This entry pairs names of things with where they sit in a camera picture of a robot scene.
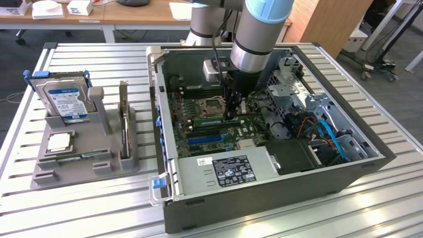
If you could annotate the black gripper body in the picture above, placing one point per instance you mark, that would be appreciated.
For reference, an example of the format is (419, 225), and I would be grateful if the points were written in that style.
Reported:
(245, 81)

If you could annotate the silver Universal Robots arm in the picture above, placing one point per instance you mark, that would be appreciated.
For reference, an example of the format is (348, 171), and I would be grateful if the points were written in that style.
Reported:
(256, 37)

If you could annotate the green RAM stick in slot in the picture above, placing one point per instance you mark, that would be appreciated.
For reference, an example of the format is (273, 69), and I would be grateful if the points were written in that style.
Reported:
(205, 121)

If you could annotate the green motherboard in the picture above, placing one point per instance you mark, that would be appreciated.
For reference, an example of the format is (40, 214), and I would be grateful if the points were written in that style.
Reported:
(211, 134)

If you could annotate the silver metal disk bay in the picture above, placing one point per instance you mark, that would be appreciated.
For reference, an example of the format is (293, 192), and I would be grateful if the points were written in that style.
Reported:
(297, 86)

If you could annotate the blue expansion slot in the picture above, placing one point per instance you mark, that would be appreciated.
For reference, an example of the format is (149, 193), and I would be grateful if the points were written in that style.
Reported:
(205, 140)

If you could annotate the blue card retention bar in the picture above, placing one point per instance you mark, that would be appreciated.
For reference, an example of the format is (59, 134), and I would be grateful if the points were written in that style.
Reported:
(159, 124)

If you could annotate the black fan shroud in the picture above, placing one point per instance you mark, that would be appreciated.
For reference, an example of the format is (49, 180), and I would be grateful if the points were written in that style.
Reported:
(292, 155)

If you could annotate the silver power supply with label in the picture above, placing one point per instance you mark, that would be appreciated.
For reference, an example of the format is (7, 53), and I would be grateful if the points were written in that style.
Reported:
(228, 171)

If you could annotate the wooden cabinet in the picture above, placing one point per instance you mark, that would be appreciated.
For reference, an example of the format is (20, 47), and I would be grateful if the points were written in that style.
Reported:
(316, 22)

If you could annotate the white flat device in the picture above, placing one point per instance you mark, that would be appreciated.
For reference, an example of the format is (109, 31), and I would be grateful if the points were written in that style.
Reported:
(180, 11)

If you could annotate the white low cabinet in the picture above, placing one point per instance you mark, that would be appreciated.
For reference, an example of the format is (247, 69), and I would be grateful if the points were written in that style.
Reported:
(356, 41)

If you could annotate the blue case latch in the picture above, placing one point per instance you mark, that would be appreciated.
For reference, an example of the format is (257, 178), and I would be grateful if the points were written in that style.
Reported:
(157, 183)

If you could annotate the black open PC case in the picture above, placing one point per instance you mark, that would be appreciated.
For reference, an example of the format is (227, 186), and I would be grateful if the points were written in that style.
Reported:
(264, 203)

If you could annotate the grey parts rack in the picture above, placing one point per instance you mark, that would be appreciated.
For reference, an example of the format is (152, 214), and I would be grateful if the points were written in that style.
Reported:
(83, 171)

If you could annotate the silver CPU chip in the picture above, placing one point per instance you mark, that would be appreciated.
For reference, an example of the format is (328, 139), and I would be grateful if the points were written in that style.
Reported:
(59, 143)

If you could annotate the small white box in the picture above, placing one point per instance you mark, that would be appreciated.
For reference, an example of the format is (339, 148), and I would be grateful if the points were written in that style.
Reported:
(79, 8)

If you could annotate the white box with round dish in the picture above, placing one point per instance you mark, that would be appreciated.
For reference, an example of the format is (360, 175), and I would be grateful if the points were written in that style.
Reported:
(48, 10)

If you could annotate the white box with black print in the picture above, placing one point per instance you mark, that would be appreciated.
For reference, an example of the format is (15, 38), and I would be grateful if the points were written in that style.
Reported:
(15, 8)

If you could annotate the CPU socket with metal frame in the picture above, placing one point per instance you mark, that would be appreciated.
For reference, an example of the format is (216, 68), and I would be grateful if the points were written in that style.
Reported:
(209, 106)

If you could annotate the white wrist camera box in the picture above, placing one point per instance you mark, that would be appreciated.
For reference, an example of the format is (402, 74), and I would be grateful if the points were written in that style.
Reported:
(209, 70)

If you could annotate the graphics card with metal bracket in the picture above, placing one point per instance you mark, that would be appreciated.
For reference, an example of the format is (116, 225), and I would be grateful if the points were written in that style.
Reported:
(125, 119)

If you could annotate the wooden desk with white frame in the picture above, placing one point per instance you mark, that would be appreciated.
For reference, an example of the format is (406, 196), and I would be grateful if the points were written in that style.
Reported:
(49, 19)
(148, 15)

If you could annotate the white table frame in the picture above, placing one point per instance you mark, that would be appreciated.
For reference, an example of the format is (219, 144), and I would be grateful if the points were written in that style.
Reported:
(390, 24)

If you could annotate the hard disk with blue bracket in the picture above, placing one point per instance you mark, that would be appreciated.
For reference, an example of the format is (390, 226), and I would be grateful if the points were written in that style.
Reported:
(63, 96)

